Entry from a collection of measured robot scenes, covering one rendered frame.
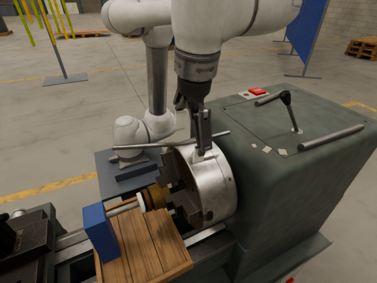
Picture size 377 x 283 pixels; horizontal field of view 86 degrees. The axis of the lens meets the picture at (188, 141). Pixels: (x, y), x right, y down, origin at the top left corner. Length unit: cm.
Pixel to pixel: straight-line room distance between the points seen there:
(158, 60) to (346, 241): 199
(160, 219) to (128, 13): 74
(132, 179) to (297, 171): 90
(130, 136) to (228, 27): 88
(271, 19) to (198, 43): 15
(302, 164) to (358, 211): 189
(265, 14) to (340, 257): 193
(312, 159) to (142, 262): 65
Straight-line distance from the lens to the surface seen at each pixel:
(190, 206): 66
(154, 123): 117
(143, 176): 126
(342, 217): 240
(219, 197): 64
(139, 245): 87
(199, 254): 86
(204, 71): 41
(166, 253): 84
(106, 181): 130
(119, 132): 115
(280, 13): 48
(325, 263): 205
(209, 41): 38
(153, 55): 99
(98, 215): 69
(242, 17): 41
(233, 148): 68
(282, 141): 72
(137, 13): 68
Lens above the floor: 165
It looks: 37 degrees down
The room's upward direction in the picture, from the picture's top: straight up
